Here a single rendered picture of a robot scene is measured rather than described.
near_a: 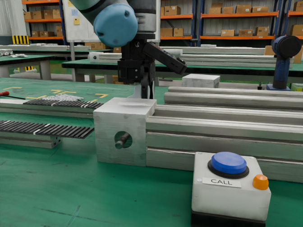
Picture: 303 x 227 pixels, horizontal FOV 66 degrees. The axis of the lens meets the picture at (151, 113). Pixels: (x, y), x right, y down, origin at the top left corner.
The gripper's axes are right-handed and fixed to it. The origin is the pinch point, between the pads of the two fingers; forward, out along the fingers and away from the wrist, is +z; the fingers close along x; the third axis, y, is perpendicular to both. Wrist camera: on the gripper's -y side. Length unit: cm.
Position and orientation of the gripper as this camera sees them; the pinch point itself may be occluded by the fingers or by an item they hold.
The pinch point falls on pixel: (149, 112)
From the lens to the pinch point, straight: 62.3
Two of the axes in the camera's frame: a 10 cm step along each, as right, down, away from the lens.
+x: -2.0, 3.0, -9.3
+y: -9.8, -0.6, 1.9
